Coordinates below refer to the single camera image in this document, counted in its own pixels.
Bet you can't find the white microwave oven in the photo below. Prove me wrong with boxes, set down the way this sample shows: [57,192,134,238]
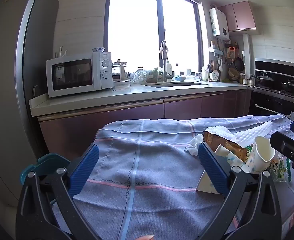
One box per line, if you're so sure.
[46,52,113,98]

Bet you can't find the hanging black frying pan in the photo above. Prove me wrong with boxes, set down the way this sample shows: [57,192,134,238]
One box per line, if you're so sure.
[234,57,245,71]

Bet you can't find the clear glass container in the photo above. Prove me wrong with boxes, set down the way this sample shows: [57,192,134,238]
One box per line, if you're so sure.
[113,79,132,88]

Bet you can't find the black integrated stove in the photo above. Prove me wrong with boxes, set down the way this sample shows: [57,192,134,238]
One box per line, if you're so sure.
[247,57,294,122]

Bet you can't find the white paper cup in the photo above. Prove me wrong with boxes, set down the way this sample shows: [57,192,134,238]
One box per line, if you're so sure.
[245,136,276,174]

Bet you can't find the checked grey tablecloth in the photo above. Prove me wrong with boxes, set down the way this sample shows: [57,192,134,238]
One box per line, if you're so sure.
[54,114,294,240]

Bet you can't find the flattened patterned paper cup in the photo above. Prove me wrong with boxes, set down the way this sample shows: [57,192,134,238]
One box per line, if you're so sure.
[196,144,246,195]

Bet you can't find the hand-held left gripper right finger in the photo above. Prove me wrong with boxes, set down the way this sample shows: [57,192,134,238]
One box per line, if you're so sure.
[194,142,283,240]

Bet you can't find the white water heater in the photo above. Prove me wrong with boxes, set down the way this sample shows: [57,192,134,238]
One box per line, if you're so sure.
[209,7,230,40]

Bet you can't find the kitchen sink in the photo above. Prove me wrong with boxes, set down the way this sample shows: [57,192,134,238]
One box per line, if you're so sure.
[147,81,207,88]

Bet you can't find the grey refrigerator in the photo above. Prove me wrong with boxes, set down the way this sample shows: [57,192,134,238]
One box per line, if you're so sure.
[0,0,60,208]

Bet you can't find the teal trash bin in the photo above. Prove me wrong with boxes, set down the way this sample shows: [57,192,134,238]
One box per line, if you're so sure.
[20,153,72,207]

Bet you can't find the bronze snack bag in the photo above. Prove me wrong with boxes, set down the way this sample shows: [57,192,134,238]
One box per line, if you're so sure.
[203,131,249,163]

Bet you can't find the wicker basket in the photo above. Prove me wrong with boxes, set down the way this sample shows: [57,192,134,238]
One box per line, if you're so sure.
[228,67,240,80]

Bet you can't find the pink wall cabinet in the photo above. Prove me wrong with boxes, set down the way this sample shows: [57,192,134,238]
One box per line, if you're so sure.
[217,1,256,32]

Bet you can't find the green snack wrapper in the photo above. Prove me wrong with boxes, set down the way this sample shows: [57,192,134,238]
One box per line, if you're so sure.
[270,155,291,183]

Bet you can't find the black cooking pot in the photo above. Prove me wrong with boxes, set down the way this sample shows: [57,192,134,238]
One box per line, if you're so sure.
[281,80,294,93]

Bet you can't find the white tissue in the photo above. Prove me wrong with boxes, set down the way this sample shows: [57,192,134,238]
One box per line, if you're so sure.
[184,134,204,157]

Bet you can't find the white foam fruit net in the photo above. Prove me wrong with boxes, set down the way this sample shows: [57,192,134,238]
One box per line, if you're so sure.
[203,120,273,147]

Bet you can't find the clear plastic bag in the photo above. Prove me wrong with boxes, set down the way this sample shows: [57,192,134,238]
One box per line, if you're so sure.
[131,71,147,83]

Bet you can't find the glass kettle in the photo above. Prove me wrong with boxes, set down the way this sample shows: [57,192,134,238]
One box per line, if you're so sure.
[112,59,127,80]

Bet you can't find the kitchen window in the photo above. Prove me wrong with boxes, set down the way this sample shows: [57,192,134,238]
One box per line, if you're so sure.
[104,0,207,77]

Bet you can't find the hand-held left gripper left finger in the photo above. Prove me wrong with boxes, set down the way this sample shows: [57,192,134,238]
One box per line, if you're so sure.
[15,143,102,240]

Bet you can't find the purple base cabinets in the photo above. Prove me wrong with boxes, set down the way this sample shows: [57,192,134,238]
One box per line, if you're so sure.
[38,89,253,155]

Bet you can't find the white kitchen countertop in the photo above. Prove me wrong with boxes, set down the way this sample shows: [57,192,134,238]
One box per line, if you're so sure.
[29,80,248,117]

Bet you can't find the steel kitchen faucet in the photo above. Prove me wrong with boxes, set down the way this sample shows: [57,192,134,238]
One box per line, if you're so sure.
[159,40,174,82]

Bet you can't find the black wok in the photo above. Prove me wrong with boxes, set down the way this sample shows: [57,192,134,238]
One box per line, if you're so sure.
[250,72,274,88]

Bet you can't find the green filled jar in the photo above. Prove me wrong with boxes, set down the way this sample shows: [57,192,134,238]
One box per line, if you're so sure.
[146,67,160,83]

